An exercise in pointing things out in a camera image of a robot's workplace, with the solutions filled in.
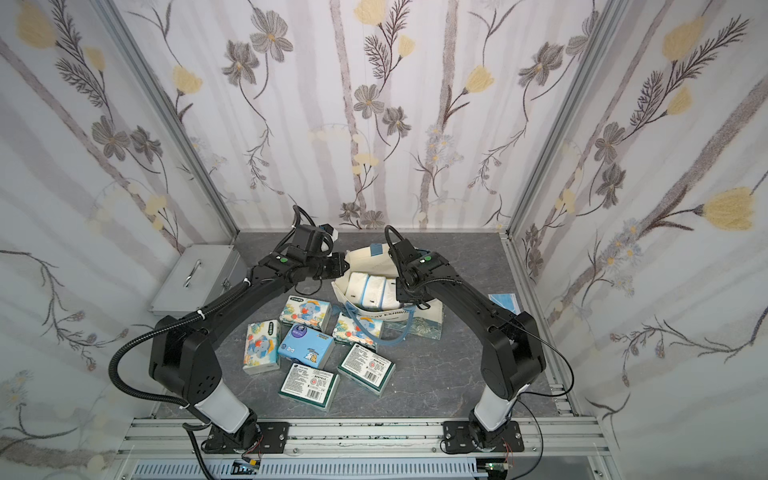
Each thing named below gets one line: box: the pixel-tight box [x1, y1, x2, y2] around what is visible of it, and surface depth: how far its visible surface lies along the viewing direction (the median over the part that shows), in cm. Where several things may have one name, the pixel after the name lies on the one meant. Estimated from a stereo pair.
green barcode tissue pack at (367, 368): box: [337, 343, 396, 397], surface depth 82 cm
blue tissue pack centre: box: [277, 324, 335, 369], surface depth 86 cm
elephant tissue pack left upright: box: [243, 319, 281, 375], surface depth 85 cm
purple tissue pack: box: [379, 277, 401, 311], surface depth 88 cm
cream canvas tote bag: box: [331, 244, 445, 340], surface depth 88 cm
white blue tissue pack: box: [345, 272, 369, 305], surface depth 89 cm
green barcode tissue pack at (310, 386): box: [278, 363, 340, 411], surface depth 79 cm
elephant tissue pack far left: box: [279, 295, 333, 332], surface depth 92 cm
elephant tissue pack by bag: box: [332, 312, 384, 350], surface depth 88 cm
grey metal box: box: [149, 244, 247, 316], surface depth 89 cm
